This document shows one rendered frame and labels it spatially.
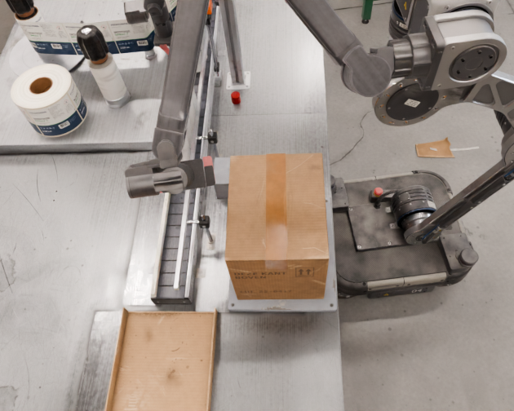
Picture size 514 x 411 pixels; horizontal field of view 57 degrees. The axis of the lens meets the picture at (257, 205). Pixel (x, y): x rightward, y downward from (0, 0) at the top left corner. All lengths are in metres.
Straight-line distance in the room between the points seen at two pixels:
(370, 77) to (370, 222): 1.27
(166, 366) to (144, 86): 0.99
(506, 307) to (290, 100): 1.34
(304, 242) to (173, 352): 0.49
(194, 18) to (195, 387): 0.89
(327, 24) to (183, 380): 0.93
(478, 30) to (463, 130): 1.89
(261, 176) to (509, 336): 1.50
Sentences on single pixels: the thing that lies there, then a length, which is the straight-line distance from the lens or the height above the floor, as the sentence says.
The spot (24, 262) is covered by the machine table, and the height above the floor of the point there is 0.83.
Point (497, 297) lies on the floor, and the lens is 2.43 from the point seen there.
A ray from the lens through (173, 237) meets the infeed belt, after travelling 1.44.
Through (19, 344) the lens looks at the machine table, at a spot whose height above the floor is 0.83.
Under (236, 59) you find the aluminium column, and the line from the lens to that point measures 1.75.
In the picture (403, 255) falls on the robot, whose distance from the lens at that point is 2.12.
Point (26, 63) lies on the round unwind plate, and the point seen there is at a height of 0.89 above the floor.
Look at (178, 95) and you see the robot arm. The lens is 0.95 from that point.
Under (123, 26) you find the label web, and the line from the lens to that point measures 1.85.
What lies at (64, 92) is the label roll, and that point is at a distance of 1.71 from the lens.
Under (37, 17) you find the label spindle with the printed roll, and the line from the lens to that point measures 2.00.
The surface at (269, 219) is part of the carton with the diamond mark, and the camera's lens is 1.15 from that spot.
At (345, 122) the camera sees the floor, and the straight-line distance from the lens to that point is 2.79.
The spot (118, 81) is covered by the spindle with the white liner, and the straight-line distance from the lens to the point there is 1.74.
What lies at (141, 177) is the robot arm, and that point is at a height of 1.33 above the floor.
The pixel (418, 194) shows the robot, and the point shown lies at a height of 0.42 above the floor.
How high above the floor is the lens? 2.12
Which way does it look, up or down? 59 degrees down
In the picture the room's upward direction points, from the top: 8 degrees counter-clockwise
